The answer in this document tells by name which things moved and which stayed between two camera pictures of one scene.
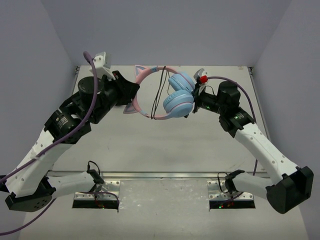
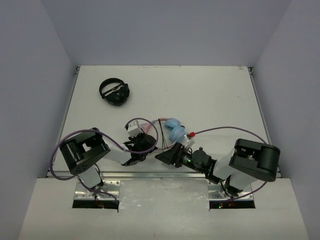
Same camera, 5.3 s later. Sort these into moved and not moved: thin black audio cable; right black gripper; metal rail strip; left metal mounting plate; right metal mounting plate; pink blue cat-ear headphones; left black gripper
Moved: thin black audio cable; pink blue cat-ear headphones; right black gripper; left black gripper
Not moved: left metal mounting plate; metal rail strip; right metal mounting plate
